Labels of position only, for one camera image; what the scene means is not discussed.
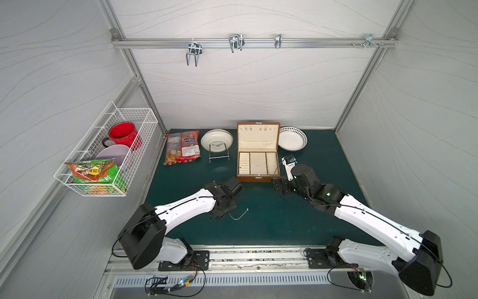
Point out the double metal hook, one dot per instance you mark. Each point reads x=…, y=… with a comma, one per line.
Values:
x=194, y=51

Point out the metal loop hook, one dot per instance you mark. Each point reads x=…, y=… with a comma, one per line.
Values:
x=236, y=42

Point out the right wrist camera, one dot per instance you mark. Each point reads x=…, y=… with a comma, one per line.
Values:
x=289, y=162

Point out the white wire wall basket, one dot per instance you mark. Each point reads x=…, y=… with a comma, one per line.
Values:
x=91, y=144

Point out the white patterned rim bowl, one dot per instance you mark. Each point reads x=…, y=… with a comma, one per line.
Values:
x=292, y=139

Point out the red candy bag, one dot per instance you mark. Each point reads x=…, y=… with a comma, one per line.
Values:
x=182, y=147

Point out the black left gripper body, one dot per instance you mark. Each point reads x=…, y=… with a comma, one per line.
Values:
x=219, y=212

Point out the grey plate in basket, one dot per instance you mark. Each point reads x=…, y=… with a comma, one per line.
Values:
x=116, y=152

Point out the small metal hook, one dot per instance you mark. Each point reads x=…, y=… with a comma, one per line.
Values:
x=278, y=41

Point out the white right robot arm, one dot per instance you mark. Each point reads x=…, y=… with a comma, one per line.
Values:
x=416, y=258

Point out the speckled cream plate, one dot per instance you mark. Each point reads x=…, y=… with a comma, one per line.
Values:
x=217, y=135

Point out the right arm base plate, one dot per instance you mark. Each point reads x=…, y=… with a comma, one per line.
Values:
x=321, y=258

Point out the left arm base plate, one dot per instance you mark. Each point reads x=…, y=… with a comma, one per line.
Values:
x=195, y=260

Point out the green snack bag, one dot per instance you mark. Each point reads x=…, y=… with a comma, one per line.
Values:
x=100, y=177

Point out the red enamel mug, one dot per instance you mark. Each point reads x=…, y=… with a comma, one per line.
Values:
x=124, y=133

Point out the chrome wire plate stand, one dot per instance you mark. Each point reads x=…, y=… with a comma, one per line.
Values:
x=218, y=150

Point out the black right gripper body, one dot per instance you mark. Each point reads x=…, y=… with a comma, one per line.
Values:
x=281, y=185

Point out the metal bracket hook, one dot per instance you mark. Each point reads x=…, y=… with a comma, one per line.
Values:
x=368, y=43

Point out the brown jewelry box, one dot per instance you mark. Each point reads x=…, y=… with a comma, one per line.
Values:
x=258, y=160

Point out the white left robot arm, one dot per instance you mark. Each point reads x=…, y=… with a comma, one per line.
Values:
x=144, y=237

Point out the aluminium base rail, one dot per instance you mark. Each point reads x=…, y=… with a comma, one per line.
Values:
x=274, y=258

